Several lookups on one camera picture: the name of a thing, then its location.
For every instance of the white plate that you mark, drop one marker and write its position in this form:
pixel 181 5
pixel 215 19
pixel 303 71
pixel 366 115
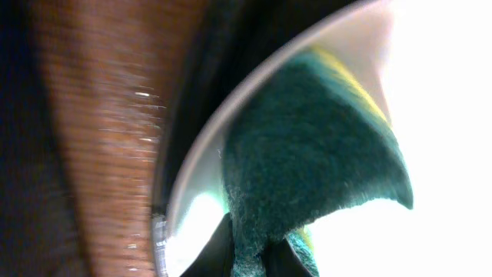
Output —
pixel 427 65

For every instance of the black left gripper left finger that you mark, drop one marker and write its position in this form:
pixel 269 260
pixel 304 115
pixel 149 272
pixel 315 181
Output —
pixel 216 259

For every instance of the green yellow sponge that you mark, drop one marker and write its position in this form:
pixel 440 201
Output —
pixel 310 142

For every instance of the round black tray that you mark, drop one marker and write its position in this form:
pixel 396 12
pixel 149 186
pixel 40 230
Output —
pixel 235 36

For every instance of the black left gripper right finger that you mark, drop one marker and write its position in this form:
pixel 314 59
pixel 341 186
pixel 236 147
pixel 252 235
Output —
pixel 280 260

